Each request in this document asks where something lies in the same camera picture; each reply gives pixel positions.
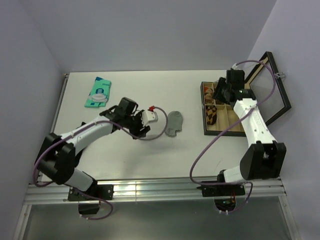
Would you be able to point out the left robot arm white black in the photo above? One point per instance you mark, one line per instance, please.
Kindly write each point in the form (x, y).
(59, 154)

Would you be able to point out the grey sock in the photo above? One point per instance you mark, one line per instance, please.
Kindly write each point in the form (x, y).
(174, 125)

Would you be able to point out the orange brown rolled sock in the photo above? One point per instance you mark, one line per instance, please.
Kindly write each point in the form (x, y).
(208, 95)

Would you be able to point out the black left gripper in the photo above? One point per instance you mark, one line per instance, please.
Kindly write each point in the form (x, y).
(137, 132)

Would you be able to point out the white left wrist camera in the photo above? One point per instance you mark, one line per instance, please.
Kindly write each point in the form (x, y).
(148, 117)

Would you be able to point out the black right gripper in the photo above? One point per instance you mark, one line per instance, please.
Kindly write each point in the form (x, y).
(217, 94)

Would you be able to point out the aluminium frame rail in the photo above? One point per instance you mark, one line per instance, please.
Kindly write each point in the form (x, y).
(142, 190)

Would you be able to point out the teal patterned sock pair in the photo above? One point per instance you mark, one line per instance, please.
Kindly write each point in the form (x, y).
(99, 94)

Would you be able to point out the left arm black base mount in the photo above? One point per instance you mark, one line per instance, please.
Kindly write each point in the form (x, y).
(90, 202)

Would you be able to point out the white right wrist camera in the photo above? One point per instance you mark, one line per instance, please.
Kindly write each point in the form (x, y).
(235, 67)

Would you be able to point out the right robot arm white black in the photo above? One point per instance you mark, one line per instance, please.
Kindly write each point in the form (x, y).
(265, 156)

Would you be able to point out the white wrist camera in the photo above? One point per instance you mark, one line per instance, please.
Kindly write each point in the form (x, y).
(148, 117)
(235, 67)

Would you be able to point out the dark checkered rolled sock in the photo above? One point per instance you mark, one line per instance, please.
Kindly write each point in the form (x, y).
(211, 114)

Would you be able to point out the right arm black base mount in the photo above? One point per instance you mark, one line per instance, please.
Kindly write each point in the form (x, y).
(224, 196)

